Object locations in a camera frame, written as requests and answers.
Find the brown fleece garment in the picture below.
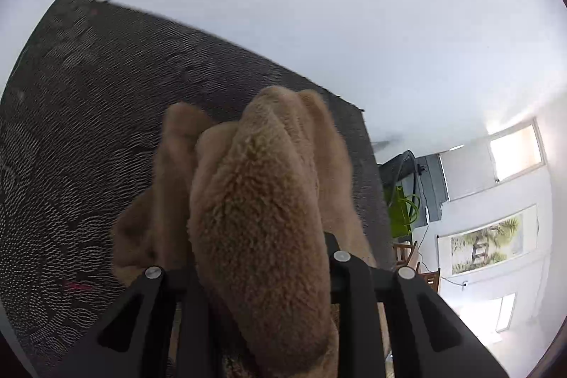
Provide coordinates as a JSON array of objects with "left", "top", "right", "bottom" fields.
[{"left": 112, "top": 86, "right": 375, "bottom": 377}]

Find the wooden chair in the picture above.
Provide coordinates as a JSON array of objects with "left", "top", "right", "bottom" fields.
[{"left": 392, "top": 242, "right": 440, "bottom": 293}]

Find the green paper bag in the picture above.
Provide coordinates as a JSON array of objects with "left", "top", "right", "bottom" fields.
[{"left": 384, "top": 185, "right": 421, "bottom": 239}]

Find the framed landscape painting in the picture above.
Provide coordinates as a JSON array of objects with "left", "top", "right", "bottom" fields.
[{"left": 437, "top": 204, "right": 539, "bottom": 277}]

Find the black mesh chair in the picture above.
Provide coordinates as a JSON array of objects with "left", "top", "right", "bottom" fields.
[{"left": 377, "top": 148, "right": 429, "bottom": 224}]

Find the black patterned table cloth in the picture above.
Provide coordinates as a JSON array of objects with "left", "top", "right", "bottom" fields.
[{"left": 0, "top": 0, "right": 395, "bottom": 378}]

